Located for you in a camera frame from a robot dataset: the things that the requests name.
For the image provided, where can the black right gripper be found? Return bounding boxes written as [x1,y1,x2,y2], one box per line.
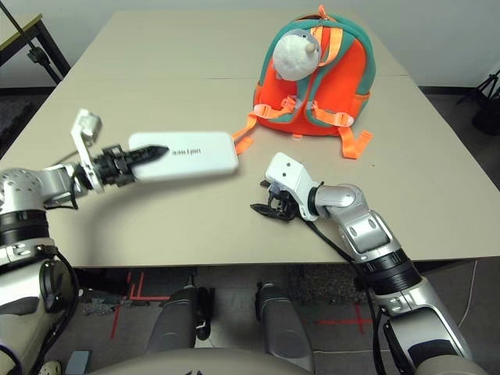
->
[251,182,302,226]

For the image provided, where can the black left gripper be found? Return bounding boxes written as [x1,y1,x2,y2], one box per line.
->
[91,145,170,189]

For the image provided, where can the white pencil case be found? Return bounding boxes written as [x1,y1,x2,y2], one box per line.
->
[127,131,240,184]

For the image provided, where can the orange teal backpack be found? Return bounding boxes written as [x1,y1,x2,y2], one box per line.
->
[232,4,378,160]

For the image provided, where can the grey white plush toy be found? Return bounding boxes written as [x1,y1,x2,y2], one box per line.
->
[272,30,321,81]

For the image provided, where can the grey robot right leg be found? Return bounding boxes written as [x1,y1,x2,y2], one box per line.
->
[255,281,316,374]

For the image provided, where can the grey robot leg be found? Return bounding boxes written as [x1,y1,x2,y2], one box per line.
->
[255,281,316,374]
[146,287,216,355]

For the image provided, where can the grey robot left leg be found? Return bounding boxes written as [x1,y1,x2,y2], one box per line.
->
[146,287,216,355]

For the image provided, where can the black stand pole with clamp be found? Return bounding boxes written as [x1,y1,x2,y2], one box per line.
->
[0,5,50,67]

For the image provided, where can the beige robot torso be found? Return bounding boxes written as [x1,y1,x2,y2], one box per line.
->
[89,348,313,375]

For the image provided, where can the grey blue floor box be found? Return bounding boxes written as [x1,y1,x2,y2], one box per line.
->
[64,350,91,375]

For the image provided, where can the black bag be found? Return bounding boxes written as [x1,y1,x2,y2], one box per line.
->
[472,105,500,136]

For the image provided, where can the black tripod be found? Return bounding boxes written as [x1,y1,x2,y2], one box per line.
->
[456,69,500,114]

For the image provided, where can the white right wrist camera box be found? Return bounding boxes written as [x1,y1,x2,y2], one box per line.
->
[263,152,313,222]

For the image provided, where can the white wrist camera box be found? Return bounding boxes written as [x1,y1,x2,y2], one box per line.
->
[263,152,313,222]
[70,109,105,192]

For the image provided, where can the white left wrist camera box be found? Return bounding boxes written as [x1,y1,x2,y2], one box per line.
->
[70,109,105,192]

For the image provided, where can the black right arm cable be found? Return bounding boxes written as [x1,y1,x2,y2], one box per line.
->
[300,218,388,375]

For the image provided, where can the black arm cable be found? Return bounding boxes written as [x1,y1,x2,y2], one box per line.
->
[300,218,388,375]
[42,163,79,212]

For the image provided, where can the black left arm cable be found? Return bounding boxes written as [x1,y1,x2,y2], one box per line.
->
[42,163,79,212]

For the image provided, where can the black frame side table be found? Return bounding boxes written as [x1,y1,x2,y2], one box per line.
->
[0,13,71,85]

